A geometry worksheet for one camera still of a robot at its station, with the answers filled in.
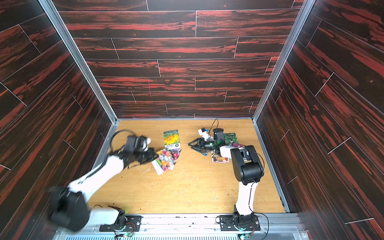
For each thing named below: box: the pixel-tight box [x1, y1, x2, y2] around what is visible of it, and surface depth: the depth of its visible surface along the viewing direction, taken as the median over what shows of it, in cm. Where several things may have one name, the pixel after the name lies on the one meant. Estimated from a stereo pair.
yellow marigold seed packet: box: [163, 129, 181, 149], surface depth 110 cm
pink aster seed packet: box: [151, 158, 167, 176], surface depth 84 cm
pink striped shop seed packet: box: [212, 156, 230, 163], surface depth 98 cm
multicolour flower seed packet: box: [151, 148, 182, 176], surface depth 89 cm
